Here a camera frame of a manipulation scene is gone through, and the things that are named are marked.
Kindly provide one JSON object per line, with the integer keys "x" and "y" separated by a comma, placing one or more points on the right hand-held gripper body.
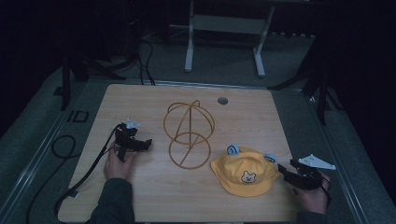
{"x": 308, "y": 175}

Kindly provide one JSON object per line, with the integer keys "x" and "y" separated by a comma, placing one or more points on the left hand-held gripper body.
{"x": 126, "y": 140}

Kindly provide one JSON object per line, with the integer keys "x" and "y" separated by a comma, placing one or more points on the yellow bear bucket hat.
{"x": 246, "y": 174}

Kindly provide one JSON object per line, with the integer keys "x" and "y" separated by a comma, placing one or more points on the person's right hand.
{"x": 313, "y": 199}

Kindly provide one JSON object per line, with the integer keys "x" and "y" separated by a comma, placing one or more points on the person's left hand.
{"x": 116, "y": 166}

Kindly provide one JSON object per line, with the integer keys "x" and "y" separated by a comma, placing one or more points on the black tripod stand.
{"x": 66, "y": 84}
{"x": 322, "y": 93}

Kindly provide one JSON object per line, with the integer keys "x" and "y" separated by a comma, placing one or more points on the grey round table grommet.
{"x": 222, "y": 100}

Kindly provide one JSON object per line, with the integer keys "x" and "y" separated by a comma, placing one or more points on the white metal table frame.
{"x": 229, "y": 23}

